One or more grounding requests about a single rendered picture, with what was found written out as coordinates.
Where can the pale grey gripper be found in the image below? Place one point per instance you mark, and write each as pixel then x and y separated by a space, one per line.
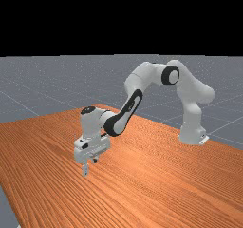
pixel 88 150

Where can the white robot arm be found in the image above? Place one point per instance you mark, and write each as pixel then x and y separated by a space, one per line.
pixel 190 92

